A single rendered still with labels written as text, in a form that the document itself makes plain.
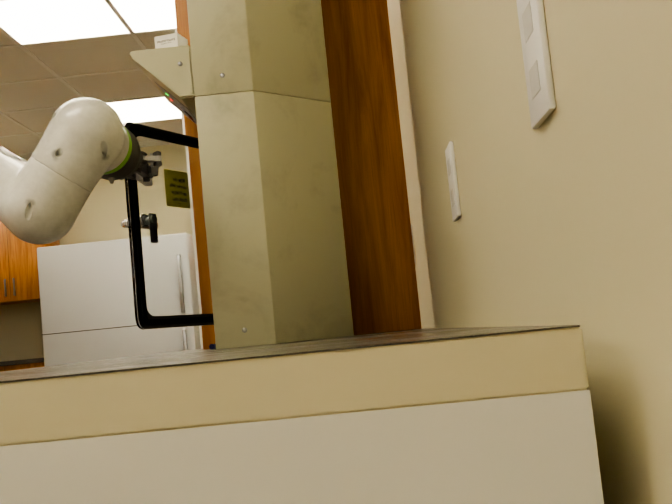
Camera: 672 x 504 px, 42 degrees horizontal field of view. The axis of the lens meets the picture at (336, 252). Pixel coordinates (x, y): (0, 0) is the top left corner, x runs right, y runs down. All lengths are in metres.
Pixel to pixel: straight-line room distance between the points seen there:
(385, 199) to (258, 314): 0.52
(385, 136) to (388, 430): 1.50
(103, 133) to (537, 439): 0.91
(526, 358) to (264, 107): 1.18
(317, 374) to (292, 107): 1.20
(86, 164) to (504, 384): 0.89
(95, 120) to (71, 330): 5.53
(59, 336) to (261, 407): 6.31
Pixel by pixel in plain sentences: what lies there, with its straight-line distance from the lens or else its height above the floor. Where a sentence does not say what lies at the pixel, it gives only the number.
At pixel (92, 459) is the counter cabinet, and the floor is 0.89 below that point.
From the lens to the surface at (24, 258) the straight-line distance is 7.32.
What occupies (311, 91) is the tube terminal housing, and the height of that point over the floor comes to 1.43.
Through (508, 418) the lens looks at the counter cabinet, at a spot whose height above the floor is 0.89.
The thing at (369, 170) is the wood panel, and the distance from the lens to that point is 1.99.
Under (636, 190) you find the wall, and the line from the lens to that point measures 0.53.
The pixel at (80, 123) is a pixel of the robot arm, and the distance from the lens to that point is 1.32.
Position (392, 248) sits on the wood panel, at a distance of 1.96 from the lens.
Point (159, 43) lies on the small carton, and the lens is 1.82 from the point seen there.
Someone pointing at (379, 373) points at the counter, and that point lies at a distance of 0.54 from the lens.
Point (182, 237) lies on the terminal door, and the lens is 1.80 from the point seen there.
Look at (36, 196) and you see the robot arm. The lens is 1.32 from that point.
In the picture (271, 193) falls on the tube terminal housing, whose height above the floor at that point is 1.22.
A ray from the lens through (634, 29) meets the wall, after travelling 0.52.
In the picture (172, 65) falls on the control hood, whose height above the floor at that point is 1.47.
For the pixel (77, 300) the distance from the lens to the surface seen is 6.80.
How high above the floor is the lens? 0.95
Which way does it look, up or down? 5 degrees up
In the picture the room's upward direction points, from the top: 6 degrees counter-clockwise
